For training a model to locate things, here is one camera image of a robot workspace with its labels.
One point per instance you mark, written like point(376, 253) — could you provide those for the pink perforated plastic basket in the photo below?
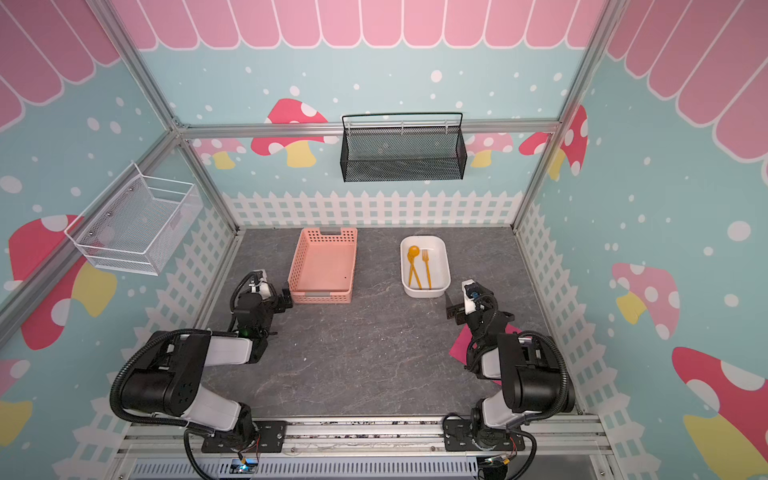
point(322, 269)

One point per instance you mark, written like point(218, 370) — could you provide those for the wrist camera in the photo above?
point(472, 292)
point(258, 284)

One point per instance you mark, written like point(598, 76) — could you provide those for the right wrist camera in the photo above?
point(472, 292)

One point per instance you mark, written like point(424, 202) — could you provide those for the magenta paper napkin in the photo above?
point(459, 349)

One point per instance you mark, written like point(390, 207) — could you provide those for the black wire mesh wall basket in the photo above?
point(410, 146)

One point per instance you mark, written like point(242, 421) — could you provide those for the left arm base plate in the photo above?
point(251, 437)

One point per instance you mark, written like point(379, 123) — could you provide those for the white oval plastic tub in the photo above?
point(439, 267)

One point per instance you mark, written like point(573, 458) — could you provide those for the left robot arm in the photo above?
point(162, 382)

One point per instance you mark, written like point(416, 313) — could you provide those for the white wire mesh wall basket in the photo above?
point(136, 225)

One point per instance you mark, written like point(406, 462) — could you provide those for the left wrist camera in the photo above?
point(258, 284)

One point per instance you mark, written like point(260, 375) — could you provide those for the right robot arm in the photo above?
point(531, 371)

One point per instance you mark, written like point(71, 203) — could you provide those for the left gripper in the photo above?
point(279, 300)

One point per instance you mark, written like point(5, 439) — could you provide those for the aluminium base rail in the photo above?
point(374, 436)

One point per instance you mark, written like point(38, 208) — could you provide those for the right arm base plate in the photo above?
point(461, 435)

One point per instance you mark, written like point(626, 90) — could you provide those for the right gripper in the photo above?
point(459, 308)

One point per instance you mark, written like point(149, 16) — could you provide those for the yellow plastic spoon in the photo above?
point(412, 254)

